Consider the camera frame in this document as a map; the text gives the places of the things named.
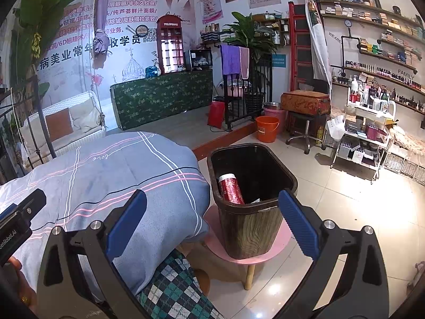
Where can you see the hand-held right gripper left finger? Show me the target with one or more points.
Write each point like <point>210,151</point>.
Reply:
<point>126,222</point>

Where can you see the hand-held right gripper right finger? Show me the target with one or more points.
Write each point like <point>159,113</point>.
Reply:
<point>298,224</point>

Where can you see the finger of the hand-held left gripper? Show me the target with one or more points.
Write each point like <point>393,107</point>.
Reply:
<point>33,204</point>

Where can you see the wood grain trash bin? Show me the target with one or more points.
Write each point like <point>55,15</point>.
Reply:
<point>252,232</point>

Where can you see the red cylindrical canister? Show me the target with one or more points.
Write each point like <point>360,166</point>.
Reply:
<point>230,189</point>

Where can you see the person's left hand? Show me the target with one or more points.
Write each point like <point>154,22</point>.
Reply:
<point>25,287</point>

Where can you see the wooden stool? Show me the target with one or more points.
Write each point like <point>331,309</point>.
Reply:
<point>196,265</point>

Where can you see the brown cushion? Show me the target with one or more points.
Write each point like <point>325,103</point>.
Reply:
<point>59,124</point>

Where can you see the plaid pants leg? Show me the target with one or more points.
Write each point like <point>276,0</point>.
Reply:
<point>172,292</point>

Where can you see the pink round stool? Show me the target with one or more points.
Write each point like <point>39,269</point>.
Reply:
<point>215,239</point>

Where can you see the white wicker swing sofa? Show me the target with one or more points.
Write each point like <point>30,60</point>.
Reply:
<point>86,136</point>

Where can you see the chrome base stool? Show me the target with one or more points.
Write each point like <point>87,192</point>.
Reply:
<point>305,129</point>

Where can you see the orange bucket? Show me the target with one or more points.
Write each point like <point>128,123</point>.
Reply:
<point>267,129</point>

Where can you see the white paper bag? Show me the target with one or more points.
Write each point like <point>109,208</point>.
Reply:
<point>335,128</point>

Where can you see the white cushion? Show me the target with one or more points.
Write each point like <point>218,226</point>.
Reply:
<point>84,113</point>

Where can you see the white trolley cart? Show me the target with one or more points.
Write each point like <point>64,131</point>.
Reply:
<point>365,139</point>

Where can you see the pink basin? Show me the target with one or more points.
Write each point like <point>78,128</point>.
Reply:
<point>277,111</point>

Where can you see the wicker baskets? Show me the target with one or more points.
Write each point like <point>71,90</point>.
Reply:
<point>405,169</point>

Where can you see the brown ornate case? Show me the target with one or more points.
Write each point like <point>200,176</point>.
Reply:
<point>305,103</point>

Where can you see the green floral covered counter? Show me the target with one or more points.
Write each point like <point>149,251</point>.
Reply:
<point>162,99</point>

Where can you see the cream fluffy fabric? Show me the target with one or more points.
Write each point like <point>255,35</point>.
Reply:
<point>408,143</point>

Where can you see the red bag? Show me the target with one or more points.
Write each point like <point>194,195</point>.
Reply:
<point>216,114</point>

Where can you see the black metal railing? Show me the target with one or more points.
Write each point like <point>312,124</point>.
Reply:
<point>265,86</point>

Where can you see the blue bundle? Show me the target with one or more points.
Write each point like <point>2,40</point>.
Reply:
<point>152,71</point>

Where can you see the pink towel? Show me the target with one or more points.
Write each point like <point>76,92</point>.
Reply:
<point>244,63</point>

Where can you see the red ladder shelf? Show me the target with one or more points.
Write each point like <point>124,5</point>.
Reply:
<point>300,46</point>

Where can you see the purple towel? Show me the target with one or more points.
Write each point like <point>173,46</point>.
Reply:
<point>229,59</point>

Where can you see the black display box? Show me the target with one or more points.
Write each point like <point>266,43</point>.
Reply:
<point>200,59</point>

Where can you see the red telephone booth cabinet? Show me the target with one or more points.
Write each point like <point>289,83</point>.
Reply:
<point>169,43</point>

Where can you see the white hanging banner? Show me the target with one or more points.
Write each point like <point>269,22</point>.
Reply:
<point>318,40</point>

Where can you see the banana plant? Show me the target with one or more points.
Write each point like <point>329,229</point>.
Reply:
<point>43,16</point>

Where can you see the potted green plant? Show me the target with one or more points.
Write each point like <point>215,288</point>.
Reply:
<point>249,33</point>

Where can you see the purple hanging fabric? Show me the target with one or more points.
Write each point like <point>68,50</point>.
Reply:
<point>101,16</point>

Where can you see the black metal bed frame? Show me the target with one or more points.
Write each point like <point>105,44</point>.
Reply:
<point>33,123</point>

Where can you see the blue wall sign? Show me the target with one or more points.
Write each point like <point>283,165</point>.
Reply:
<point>279,59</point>

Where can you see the wall shelves with products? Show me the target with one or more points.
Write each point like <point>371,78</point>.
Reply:
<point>385,50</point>

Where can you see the black wall shelf with bottles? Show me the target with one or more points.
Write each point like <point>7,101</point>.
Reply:
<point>210,35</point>

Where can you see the pipe wall gauge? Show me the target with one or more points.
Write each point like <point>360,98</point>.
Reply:
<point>348,23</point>

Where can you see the large wall banner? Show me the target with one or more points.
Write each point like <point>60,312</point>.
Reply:
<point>139,6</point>

